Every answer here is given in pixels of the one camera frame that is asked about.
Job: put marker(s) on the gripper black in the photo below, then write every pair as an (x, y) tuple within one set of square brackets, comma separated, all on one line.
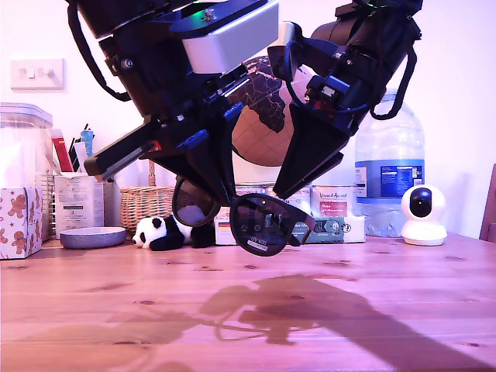
[(155, 97), (356, 89)]

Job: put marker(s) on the gingerbread print tissue box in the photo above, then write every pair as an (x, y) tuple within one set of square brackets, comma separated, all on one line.
[(19, 228)]

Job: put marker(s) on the small white round camera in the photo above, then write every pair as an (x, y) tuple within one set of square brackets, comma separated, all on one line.
[(434, 205)]

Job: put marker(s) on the brown wooden chair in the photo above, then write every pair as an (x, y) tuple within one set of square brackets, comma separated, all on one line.
[(489, 209)]

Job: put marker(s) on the red and white tube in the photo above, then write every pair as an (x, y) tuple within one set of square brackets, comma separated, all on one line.
[(63, 155)]

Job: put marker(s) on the black sunglasses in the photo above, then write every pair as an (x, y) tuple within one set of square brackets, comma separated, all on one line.
[(267, 221)]

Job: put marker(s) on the white plastic stick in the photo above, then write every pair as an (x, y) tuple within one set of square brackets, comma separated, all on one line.
[(82, 157)]

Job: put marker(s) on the arm pale camera box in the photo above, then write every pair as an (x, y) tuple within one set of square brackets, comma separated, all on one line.
[(283, 35), (240, 50)]

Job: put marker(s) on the white insulated bottle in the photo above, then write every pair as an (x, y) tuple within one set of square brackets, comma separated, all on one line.
[(128, 176)]

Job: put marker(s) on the cork globe on stand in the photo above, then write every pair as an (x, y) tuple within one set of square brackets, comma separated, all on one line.
[(263, 147)]

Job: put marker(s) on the blue tube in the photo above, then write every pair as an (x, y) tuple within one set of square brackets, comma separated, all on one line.
[(88, 141)]

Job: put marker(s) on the white printed carton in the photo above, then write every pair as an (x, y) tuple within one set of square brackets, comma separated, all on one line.
[(79, 209)]

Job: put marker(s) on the large clear water bottle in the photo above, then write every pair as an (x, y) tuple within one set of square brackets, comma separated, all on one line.
[(395, 147)]

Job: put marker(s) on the white wall light switch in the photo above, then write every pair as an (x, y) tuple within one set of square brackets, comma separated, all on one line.
[(37, 75)]

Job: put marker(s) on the black pen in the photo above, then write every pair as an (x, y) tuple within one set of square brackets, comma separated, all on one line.
[(72, 151)]

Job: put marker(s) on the clear plastic storage container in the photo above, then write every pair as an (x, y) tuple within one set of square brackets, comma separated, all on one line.
[(23, 128)]

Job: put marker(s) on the panda plush toy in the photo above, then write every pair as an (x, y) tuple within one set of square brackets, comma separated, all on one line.
[(145, 232)]

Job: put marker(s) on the grey speckled shallow bowl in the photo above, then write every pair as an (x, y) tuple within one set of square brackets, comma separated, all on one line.
[(93, 237)]

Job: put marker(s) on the green and white cardboard tray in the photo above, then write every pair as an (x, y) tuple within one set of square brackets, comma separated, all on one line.
[(337, 232)]

